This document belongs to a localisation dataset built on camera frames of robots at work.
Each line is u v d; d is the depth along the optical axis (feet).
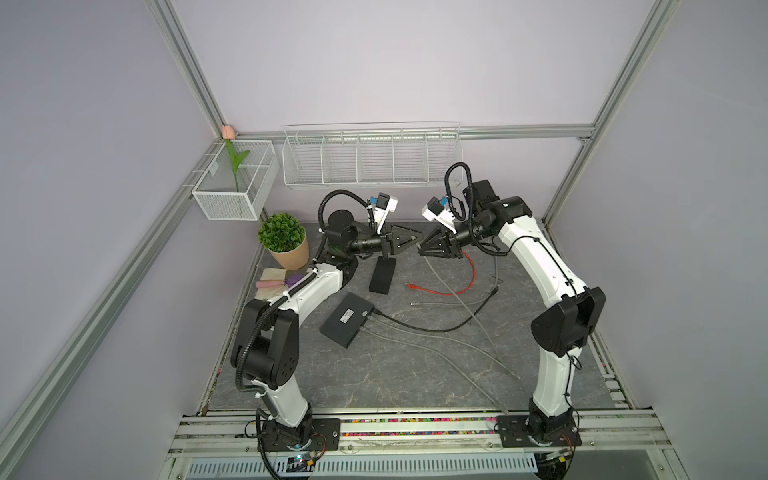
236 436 2.47
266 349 1.53
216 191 2.54
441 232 2.28
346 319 3.00
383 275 3.37
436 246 2.28
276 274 3.43
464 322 3.07
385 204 2.19
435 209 2.16
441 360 2.80
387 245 2.22
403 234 2.31
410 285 3.35
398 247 2.29
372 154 3.21
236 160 3.01
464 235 2.22
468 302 3.23
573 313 1.60
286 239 3.17
